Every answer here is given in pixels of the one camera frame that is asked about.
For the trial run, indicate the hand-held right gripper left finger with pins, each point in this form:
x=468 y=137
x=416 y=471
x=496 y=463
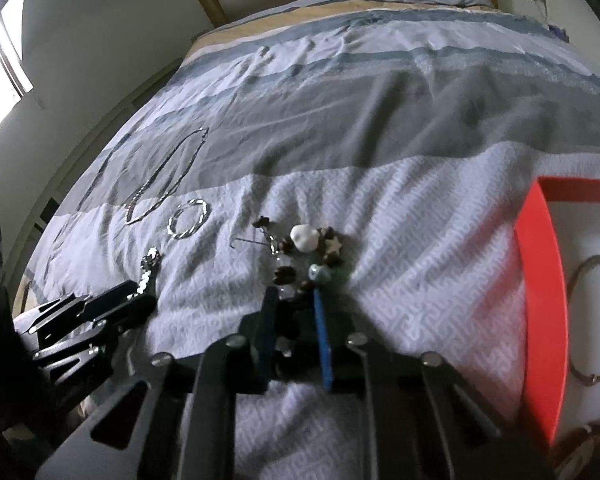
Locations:
x=267 y=330

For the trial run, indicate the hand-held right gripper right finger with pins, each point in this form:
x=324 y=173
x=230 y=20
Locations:
x=325 y=340

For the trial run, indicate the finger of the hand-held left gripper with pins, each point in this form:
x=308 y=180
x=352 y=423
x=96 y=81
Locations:
x=110 y=302
x=90 y=347

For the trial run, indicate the red cardboard box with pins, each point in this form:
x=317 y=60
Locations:
x=542 y=310

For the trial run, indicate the silver hinged bangle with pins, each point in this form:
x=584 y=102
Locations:
x=572 y=280

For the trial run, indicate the twisted silver hoop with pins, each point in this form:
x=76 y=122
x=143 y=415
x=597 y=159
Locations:
x=200 y=222

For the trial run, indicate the bed with striped duvet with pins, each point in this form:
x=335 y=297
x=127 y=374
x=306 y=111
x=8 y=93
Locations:
x=380 y=110

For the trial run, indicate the window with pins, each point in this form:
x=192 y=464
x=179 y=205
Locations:
x=7 y=75

